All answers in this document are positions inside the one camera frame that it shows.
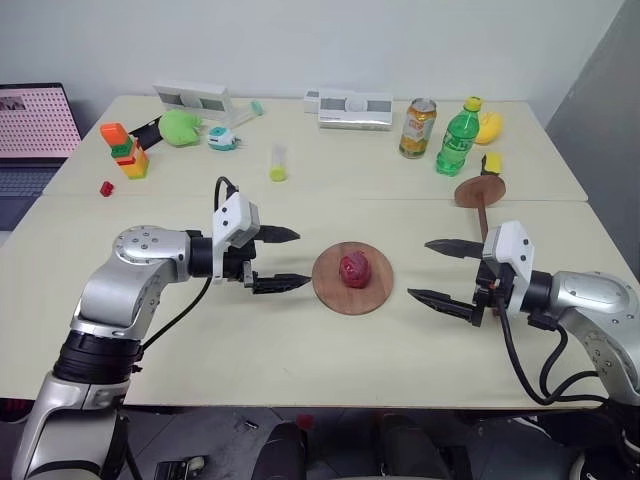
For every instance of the orange drink can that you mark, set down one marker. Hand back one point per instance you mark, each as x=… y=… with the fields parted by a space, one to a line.
x=417 y=132

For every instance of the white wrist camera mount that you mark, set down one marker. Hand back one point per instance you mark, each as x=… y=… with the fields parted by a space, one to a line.
x=515 y=250
x=230 y=215

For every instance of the white box with grey panels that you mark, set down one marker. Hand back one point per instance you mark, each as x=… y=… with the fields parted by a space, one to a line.
x=192 y=97

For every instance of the small white box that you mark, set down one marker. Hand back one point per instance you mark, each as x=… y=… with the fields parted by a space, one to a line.
x=311 y=102

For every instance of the small red block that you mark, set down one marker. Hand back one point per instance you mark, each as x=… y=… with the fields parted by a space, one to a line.
x=106 y=189

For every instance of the dark rounded shape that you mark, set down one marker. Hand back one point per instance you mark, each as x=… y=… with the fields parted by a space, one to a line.
x=280 y=455

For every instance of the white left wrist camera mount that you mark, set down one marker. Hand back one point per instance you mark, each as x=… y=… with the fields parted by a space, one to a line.
x=230 y=215

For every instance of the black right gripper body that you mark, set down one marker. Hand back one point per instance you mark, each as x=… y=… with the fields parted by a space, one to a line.
x=492 y=292

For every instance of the green plush toy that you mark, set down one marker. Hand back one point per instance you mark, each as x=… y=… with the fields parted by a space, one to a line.
x=177 y=129

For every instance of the clear tube with yellow cap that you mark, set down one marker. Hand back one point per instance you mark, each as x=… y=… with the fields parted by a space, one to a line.
x=278 y=167

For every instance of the teal and white tape measure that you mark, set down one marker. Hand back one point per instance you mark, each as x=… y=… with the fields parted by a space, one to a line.
x=222 y=139

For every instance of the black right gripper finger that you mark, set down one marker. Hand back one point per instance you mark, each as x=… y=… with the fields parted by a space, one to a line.
x=445 y=305
x=455 y=248

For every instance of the large white flat box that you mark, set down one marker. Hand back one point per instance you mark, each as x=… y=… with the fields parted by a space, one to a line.
x=355 y=117

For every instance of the orange green block stack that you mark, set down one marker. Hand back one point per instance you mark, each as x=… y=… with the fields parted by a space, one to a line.
x=131 y=160

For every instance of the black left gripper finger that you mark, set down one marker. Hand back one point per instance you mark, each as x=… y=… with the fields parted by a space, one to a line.
x=280 y=234
x=280 y=283

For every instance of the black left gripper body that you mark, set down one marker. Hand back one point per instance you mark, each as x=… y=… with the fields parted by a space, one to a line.
x=237 y=262

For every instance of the black flat object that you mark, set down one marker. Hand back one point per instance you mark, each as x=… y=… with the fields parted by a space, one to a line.
x=147 y=132

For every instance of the yellow plush banana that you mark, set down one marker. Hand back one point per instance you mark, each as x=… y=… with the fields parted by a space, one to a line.
x=489 y=127

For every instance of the brown wooden mushroom stand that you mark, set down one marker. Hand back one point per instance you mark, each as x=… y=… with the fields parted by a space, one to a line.
x=480 y=191

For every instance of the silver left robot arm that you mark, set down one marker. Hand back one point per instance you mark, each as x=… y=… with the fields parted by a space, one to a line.
x=145 y=250

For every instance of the small red object under table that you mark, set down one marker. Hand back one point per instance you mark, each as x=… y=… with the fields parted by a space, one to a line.
x=305 y=421

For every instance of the round wooden base disc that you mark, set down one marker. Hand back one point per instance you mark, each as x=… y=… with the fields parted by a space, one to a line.
x=327 y=290

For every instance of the open laptop with pink screen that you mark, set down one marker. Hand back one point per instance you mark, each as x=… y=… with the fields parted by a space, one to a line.
x=30 y=125

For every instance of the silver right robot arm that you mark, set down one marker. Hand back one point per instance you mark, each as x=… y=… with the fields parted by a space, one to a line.
x=590 y=300

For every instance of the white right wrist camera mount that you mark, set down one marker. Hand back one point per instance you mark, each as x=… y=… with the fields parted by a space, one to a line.
x=515 y=250

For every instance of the black box on floor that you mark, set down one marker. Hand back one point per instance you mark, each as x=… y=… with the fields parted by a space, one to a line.
x=177 y=469

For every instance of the yellow and black block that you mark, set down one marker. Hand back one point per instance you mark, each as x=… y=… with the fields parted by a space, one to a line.
x=495 y=162

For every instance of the green plastic soda bottle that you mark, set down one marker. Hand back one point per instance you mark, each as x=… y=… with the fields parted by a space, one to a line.
x=455 y=142

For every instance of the red strawberry-like lump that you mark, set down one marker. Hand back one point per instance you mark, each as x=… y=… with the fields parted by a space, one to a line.
x=355 y=271

